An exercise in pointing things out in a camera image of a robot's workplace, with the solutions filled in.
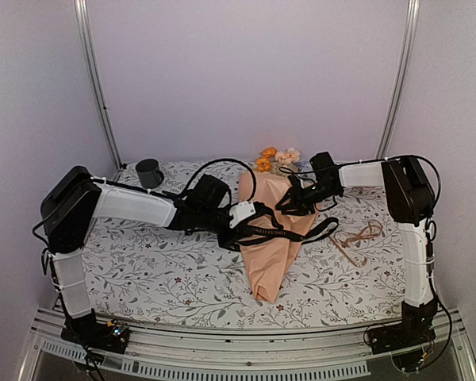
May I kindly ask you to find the black printed ribbon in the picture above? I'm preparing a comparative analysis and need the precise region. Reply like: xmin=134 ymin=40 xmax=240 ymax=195
xmin=229 ymin=202 xmax=339 ymax=252

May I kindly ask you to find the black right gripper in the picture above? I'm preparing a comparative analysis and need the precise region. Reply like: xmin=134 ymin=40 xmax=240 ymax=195
xmin=277 ymin=181 xmax=341 ymax=216

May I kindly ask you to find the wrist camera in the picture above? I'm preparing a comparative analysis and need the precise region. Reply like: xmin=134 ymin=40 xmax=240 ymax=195
xmin=288 ymin=174 xmax=305 ymax=191
xmin=228 ymin=201 xmax=256 ymax=229

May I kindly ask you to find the peach wrapping paper sheet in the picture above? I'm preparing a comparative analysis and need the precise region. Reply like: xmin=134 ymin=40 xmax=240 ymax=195
xmin=239 ymin=173 xmax=301 ymax=304

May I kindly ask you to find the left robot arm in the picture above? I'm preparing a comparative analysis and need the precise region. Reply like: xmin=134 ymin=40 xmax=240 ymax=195
xmin=62 ymin=217 xmax=267 ymax=329

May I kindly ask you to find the dark grey mug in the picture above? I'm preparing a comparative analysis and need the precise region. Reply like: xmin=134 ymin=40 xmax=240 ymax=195
xmin=135 ymin=158 xmax=164 ymax=189

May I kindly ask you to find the tan ribbon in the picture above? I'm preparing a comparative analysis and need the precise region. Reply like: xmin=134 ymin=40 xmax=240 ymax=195
xmin=329 ymin=219 xmax=383 ymax=268

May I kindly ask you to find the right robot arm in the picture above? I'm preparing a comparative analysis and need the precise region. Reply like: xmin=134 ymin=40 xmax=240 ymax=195
xmin=275 ymin=152 xmax=438 ymax=346

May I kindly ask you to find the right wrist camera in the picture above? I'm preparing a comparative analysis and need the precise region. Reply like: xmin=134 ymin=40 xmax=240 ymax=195
xmin=288 ymin=174 xmax=305 ymax=191

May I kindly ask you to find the orange fake flower stem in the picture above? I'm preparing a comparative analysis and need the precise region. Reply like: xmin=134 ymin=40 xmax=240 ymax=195
xmin=254 ymin=146 xmax=303 ymax=174

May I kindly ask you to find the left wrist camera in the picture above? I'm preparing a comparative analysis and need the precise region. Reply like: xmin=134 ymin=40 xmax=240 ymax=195
xmin=228 ymin=201 xmax=256 ymax=229

